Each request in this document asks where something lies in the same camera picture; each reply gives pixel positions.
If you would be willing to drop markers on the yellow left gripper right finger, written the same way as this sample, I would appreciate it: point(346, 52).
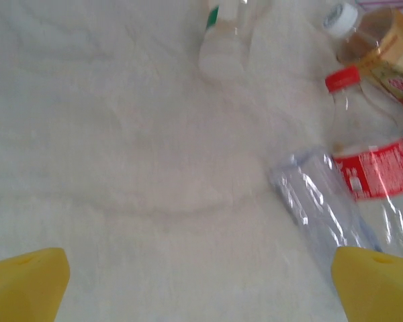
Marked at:
point(379, 292)

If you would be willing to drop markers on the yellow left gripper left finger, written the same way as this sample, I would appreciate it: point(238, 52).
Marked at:
point(23, 288)

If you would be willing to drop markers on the clear bluish water bottle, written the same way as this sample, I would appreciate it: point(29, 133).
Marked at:
point(309, 201)

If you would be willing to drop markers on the red label red cap bottle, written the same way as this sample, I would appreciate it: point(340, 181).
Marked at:
point(372, 171)

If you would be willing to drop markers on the small bottle green white label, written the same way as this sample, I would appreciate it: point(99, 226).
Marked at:
point(221, 57)

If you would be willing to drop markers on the amber tea bottle white cap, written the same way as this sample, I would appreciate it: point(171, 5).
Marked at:
point(383, 47)

